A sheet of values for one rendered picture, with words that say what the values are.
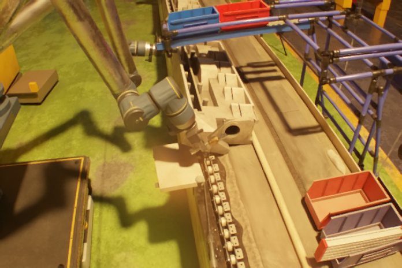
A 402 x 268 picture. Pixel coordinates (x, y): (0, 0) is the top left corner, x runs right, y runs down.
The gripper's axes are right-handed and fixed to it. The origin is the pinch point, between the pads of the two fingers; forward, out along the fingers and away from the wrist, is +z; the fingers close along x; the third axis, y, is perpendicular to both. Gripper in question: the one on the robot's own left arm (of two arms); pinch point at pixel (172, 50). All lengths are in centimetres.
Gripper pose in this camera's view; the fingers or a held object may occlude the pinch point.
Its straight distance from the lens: 226.7
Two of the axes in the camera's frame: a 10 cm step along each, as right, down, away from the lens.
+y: 1.7, -7.8, -6.0
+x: -1.7, -6.3, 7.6
